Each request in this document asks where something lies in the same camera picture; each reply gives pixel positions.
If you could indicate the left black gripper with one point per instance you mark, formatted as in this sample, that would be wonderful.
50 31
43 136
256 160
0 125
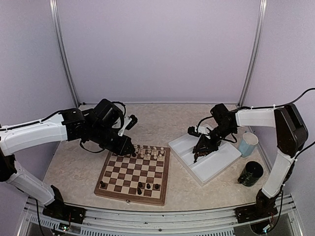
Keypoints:
120 149

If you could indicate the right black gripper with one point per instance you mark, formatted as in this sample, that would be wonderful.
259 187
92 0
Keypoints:
204 142

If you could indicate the white plastic tray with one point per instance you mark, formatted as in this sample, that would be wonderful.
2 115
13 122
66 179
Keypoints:
207 167

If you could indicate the wooden chess board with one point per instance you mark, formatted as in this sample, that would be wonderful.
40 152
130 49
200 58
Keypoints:
121 174

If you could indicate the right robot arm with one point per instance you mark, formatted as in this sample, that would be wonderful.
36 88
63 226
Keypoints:
291 134

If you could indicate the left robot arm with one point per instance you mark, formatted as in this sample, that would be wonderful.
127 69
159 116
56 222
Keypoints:
63 125

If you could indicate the light blue mug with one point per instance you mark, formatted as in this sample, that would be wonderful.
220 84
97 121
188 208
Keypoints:
247 144

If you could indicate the dark green mug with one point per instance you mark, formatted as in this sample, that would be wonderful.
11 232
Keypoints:
251 173

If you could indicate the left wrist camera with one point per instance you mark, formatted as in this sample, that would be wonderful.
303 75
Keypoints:
126 124

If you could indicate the front aluminium rail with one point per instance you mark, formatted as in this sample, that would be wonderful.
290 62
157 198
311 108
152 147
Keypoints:
105 222

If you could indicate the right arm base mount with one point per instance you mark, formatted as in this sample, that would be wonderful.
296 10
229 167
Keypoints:
251 213

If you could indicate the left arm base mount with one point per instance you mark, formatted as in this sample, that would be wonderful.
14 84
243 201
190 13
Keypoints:
72 214

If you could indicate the right aluminium frame post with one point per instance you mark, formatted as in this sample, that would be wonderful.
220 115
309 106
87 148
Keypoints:
254 53

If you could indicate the aluminium frame post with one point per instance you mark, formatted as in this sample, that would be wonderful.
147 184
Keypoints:
254 53
59 36

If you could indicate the left aluminium frame post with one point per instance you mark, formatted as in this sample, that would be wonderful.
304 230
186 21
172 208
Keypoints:
59 36

